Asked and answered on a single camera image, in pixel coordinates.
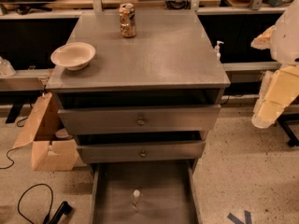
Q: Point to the clear plastic container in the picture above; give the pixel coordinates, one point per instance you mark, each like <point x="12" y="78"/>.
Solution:
<point x="6" y="69"/>

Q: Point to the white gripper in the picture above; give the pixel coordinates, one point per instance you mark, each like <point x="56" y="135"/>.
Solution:
<point x="287" y="37"/>

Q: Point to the grey drawer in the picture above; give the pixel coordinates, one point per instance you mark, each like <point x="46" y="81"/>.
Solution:
<point x="168" y="193"/>
<point x="152" y="151"/>
<point x="139" y="119"/>

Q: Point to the crushed soda can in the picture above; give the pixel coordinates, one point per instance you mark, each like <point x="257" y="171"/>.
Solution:
<point x="127" y="20"/>

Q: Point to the black table leg base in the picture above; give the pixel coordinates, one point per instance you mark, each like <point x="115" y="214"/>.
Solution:
<point x="284" y="121"/>

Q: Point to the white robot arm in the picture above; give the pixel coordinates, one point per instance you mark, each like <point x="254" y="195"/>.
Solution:
<point x="285" y="37"/>

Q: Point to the bottom grey drawer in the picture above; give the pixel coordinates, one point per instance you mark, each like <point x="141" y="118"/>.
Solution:
<point x="168" y="193"/>

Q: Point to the open cardboard box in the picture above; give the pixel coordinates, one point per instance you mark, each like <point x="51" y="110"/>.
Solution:
<point x="47" y="153"/>

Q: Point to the top grey drawer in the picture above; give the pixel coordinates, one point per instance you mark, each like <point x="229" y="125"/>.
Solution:
<point x="139" y="119"/>

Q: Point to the middle grey drawer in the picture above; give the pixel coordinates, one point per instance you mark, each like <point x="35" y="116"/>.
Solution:
<point x="152" y="151"/>

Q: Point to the black tool on floor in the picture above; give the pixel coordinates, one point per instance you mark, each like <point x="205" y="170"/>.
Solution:
<point x="64" y="209"/>

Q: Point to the grey drawer cabinet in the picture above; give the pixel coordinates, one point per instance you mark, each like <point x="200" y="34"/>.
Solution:
<point x="169" y="62"/>

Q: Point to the white bowl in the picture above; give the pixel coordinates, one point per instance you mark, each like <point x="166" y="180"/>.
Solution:
<point x="73" y="56"/>

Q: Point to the clear plastic water bottle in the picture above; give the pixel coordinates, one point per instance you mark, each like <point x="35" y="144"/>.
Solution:
<point x="136" y="199"/>

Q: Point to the white pump dispenser bottle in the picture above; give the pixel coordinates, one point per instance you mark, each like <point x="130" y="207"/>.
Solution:
<point x="217" y="49"/>

